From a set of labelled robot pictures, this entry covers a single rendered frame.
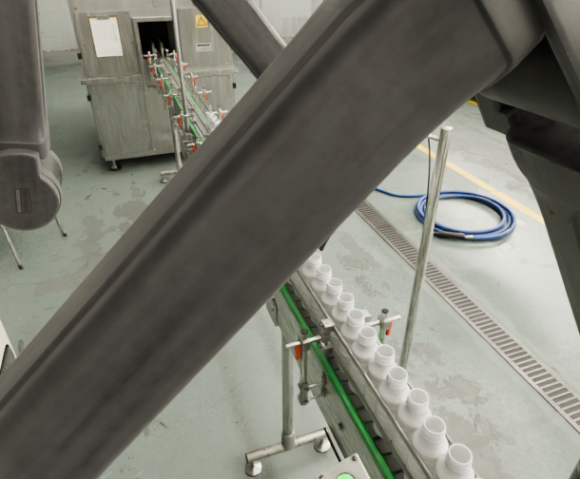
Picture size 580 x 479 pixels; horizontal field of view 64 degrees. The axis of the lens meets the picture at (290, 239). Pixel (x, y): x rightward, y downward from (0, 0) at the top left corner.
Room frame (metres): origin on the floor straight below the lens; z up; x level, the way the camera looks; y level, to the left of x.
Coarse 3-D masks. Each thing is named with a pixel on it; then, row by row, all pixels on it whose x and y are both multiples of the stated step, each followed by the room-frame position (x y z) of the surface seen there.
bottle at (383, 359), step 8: (384, 344) 0.67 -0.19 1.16; (376, 352) 0.66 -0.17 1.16; (384, 352) 0.67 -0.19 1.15; (392, 352) 0.66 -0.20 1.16; (376, 360) 0.65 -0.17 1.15; (384, 360) 0.64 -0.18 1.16; (392, 360) 0.64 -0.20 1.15; (368, 368) 0.65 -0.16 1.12; (376, 368) 0.64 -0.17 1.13; (384, 368) 0.64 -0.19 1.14; (368, 376) 0.65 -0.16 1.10; (376, 376) 0.63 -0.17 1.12; (384, 376) 0.63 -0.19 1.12; (376, 384) 0.63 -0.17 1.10; (368, 392) 0.64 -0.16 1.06; (368, 400) 0.64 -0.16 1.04; (376, 400) 0.63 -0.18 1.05
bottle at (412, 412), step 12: (408, 396) 0.55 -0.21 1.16; (420, 396) 0.56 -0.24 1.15; (408, 408) 0.54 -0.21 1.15; (420, 408) 0.53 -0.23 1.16; (396, 420) 0.55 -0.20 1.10; (408, 420) 0.53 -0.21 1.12; (420, 420) 0.52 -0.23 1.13; (396, 432) 0.54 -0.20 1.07; (408, 432) 0.52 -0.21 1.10; (396, 444) 0.53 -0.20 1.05
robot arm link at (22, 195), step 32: (0, 0) 0.52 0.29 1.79; (32, 0) 0.53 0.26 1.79; (0, 32) 0.51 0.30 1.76; (32, 32) 0.53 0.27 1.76; (0, 64) 0.51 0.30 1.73; (32, 64) 0.52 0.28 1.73; (0, 96) 0.51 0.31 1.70; (32, 96) 0.52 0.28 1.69; (0, 128) 0.50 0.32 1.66; (32, 128) 0.51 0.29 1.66; (0, 160) 0.48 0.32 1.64; (32, 160) 0.49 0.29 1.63; (0, 192) 0.48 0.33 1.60; (32, 192) 0.49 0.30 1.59; (32, 224) 0.48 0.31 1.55
